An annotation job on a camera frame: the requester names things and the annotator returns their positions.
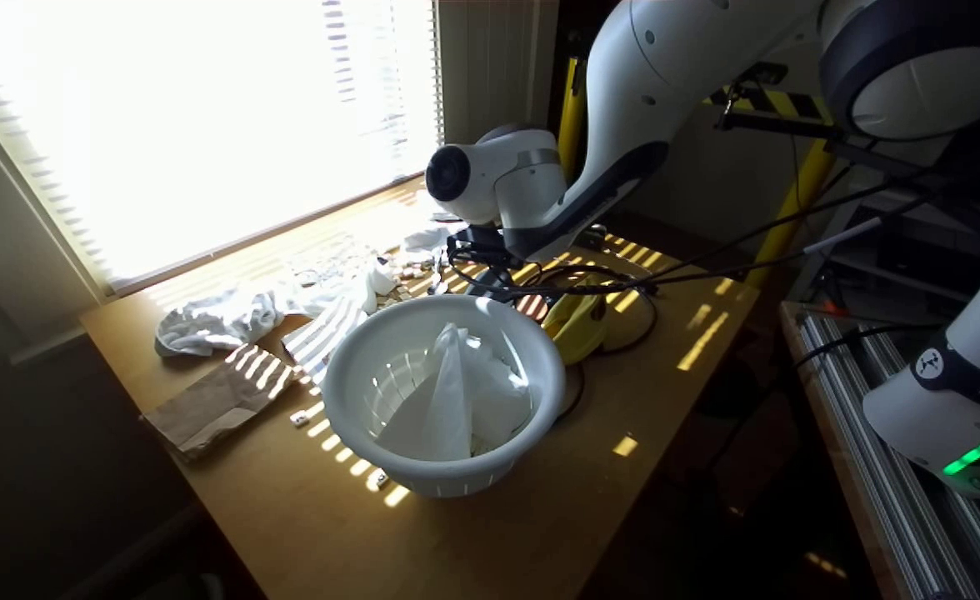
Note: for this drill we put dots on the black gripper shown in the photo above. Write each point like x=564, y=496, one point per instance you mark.
x=482, y=244

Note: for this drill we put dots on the white colander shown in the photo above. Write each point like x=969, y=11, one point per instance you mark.
x=386, y=359

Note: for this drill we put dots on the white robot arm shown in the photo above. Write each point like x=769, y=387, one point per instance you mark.
x=887, y=71

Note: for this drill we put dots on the white paper in colander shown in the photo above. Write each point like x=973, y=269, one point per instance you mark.
x=460, y=407

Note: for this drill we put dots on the white crumpled cloth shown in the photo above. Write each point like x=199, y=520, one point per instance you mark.
x=329, y=296

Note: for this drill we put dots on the brown paper bag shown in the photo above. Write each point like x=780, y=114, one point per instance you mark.
x=221, y=402

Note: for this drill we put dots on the yellow black striped stand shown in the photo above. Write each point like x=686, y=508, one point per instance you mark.
x=727, y=196

